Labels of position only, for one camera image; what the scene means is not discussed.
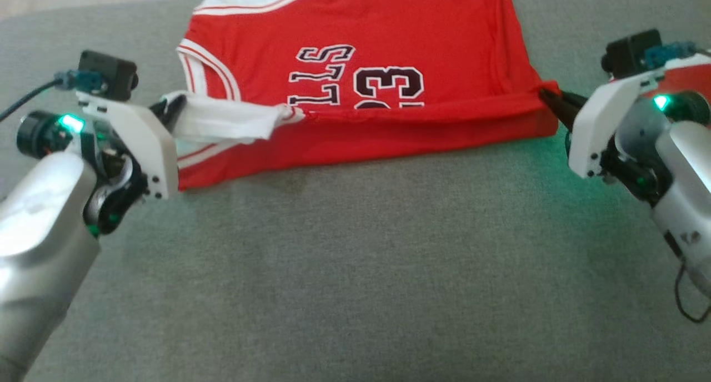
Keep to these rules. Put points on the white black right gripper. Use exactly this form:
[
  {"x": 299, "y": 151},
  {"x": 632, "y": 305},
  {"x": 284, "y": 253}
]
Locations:
[{"x": 605, "y": 126}]

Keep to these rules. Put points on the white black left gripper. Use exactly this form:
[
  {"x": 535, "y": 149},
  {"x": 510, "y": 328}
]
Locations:
[{"x": 139, "y": 149}]

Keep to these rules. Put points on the red basketball jersey white trim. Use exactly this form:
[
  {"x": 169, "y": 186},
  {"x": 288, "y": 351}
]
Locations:
[{"x": 455, "y": 49}]

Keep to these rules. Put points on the red basketball shorts white stripe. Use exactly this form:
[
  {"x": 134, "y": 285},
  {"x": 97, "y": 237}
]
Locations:
[{"x": 691, "y": 81}]

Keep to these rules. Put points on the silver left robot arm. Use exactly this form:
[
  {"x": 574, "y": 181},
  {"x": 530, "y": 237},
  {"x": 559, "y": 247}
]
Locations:
[{"x": 33, "y": 232}]

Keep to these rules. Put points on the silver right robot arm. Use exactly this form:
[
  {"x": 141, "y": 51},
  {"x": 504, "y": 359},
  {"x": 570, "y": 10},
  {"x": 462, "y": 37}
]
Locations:
[{"x": 689, "y": 171}]

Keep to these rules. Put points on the grey sofa seat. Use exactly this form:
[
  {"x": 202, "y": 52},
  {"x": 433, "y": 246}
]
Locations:
[{"x": 355, "y": 260}]

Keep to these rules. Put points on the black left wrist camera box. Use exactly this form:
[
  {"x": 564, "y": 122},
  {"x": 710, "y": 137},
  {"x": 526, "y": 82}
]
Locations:
[{"x": 105, "y": 74}]

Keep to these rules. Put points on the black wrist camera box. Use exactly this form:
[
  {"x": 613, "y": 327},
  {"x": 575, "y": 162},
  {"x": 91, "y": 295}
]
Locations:
[
  {"x": 105, "y": 74},
  {"x": 630, "y": 51}
]

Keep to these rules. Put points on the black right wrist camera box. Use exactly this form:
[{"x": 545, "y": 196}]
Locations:
[{"x": 630, "y": 51}]

